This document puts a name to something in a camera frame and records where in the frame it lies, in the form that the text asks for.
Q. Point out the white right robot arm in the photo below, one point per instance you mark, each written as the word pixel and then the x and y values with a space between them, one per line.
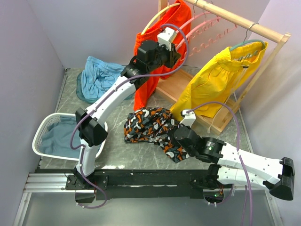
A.
pixel 230 166

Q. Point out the teal green hanger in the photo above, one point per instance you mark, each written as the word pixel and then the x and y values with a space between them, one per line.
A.
pixel 245 41

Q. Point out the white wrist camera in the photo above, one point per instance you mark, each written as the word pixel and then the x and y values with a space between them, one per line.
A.
pixel 189 118
pixel 166 37

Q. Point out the cream yellow hanger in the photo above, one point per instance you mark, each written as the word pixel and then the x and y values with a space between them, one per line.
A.
pixel 161 10

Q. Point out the teal cloth in basket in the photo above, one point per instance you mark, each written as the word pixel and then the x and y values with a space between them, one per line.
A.
pixel 58 141

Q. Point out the wooden clothes rack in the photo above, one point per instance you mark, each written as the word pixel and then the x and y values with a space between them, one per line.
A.
pixel 172 87

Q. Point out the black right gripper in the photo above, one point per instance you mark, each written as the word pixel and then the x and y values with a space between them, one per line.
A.
pixel 171 137

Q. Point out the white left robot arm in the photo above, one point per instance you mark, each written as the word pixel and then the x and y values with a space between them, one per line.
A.
pixel 90 121

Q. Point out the pink wavy hanger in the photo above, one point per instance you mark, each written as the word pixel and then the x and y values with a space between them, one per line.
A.
pixel 197 18
pixel 208 33

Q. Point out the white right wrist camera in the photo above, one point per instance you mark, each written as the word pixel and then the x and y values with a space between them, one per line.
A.
pixel 189 118

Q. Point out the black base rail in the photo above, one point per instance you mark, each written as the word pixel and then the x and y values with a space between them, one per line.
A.
pixel 144 183

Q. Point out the white perforated laundry basket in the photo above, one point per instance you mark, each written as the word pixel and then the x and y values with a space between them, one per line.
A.
pixel 47 131

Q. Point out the camouflage orange black shorts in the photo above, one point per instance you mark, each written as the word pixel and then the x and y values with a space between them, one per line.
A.
pixel 155 125

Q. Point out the yellow shorts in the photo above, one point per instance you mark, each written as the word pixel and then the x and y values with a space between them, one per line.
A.
pixel 218 79

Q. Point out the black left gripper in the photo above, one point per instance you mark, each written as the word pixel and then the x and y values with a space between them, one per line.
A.
pixel 173 55

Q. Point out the light blue shorts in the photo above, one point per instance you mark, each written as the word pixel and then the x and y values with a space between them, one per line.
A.
pixel 97 77

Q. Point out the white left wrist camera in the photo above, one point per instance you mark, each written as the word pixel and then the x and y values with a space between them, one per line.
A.
pixel 166 37

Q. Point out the teal plastic tray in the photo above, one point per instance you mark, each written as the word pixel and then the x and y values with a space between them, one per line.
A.
pixel 79 93

